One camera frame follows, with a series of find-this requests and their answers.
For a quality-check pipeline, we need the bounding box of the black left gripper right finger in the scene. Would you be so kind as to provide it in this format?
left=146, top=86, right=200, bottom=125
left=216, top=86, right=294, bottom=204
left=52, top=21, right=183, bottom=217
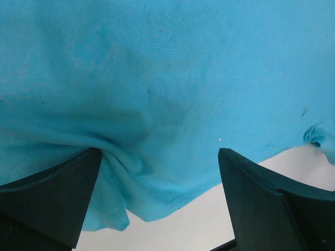
left=218, top=149, right=334, bottom=251

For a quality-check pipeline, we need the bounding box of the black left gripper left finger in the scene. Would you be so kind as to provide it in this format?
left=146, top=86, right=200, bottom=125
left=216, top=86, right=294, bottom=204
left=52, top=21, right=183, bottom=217
left=1, top=149, right=102, bottom=249

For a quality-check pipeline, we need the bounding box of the teal t shirt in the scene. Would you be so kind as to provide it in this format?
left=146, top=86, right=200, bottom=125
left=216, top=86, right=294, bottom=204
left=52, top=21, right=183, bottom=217
left=1, top=1, right=334, bottom=231

